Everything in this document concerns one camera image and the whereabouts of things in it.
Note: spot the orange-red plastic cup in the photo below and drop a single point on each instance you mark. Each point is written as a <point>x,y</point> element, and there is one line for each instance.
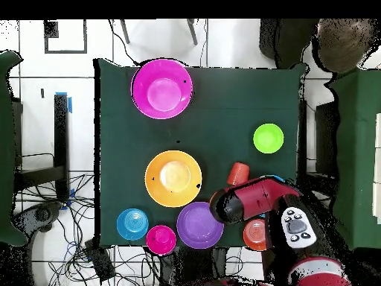
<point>238,172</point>

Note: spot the small blue bowl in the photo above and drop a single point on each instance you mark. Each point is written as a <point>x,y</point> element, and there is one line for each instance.
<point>132,225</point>

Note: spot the small orange bowl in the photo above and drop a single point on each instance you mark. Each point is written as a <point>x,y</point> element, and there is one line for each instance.
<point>254,235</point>

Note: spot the large orange bowl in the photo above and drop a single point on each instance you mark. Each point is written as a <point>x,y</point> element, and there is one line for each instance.
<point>174,178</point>

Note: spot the large pink bowl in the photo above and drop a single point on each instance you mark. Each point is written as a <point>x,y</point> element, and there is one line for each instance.
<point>162,89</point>

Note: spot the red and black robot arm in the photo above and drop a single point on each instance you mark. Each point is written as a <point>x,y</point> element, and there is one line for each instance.
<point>259,199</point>

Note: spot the black power strip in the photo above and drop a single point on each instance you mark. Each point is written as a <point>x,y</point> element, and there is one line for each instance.
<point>101,262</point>

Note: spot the green cloth side table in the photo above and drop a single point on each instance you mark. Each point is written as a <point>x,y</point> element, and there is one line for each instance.
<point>6,149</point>
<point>357,149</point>

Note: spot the person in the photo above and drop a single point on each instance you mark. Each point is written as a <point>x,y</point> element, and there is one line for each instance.
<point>342,44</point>

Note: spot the black metal stand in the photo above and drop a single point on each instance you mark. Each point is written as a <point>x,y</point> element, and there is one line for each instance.
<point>324,134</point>
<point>61,134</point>

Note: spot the black square floor frame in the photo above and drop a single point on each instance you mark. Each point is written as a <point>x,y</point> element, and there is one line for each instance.
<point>65,52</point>

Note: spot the small green bowl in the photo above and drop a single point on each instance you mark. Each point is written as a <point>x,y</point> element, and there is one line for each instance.
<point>268,138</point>

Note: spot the small crimson bowl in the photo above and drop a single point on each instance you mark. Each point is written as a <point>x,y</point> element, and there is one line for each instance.
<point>160,239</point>

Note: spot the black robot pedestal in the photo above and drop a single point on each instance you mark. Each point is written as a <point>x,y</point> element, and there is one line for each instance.
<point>193,268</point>

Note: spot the purple bowl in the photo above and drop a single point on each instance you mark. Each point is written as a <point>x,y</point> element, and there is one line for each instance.
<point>196,226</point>

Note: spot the dark green tablecloth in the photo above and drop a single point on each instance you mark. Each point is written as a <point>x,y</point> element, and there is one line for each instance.
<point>223,119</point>

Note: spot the blue floor tape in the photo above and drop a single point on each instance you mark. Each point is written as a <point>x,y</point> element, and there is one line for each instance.
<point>70,104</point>

